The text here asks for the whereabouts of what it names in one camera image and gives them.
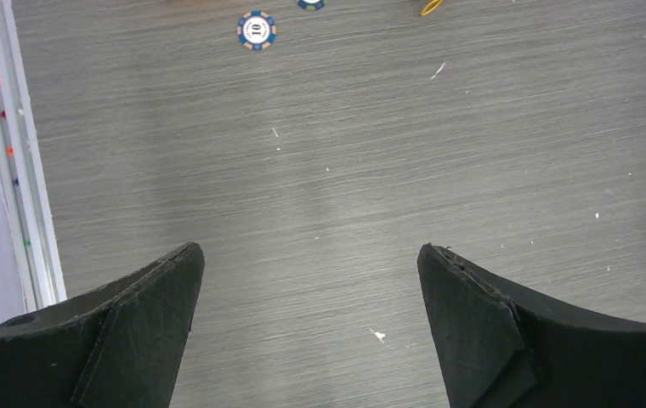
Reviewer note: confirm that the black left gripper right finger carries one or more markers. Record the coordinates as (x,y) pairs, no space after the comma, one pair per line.
(501,344)

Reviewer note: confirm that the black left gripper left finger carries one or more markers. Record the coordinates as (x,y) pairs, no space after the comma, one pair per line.
(119,345)

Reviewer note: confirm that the aluminium frame rail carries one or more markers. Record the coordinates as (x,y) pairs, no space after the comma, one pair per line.
(25,196)

